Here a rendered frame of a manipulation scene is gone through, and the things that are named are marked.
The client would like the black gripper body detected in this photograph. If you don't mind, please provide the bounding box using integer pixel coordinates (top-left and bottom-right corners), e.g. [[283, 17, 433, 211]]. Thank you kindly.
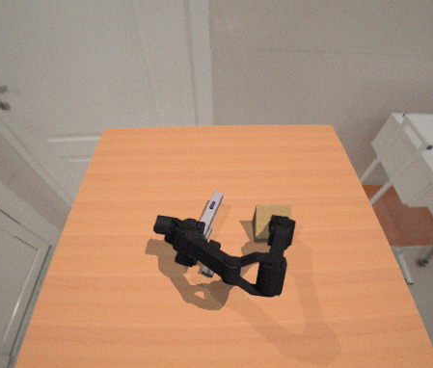
[[165, 235, 221, 249]]

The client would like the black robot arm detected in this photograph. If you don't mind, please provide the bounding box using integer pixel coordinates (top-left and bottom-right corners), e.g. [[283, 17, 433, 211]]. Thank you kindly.
[[153, 215, 296, 298]]

